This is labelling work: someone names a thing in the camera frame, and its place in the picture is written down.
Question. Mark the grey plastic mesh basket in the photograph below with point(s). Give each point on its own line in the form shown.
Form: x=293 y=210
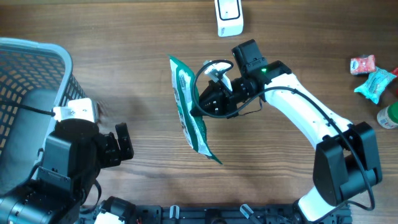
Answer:
x=35 y=78

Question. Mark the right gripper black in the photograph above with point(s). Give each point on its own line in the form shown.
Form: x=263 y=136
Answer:
x=221 y=101

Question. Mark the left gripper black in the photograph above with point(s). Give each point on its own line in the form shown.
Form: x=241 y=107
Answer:
x=113 y=155

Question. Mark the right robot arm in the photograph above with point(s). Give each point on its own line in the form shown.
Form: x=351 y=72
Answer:
x=346 y=162

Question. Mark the red tube with green cap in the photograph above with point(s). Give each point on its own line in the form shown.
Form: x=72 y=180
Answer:
x=395 y=72

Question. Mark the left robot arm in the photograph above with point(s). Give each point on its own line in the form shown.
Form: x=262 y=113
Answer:
x=59 y=184

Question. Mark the white barcode scanner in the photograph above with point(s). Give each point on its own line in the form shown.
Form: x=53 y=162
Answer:
x=229 y=17

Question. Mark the green lid small jar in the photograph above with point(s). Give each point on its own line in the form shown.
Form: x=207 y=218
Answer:
x=387 y=117

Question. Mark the teal wet wipes pack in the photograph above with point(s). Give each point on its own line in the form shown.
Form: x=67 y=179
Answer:
x=375 y=85

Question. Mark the red white small box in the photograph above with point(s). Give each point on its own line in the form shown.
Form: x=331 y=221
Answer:
x=363 y=64

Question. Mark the green 3M gloves packet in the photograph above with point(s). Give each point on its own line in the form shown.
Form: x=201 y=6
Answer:
x=194 y=127

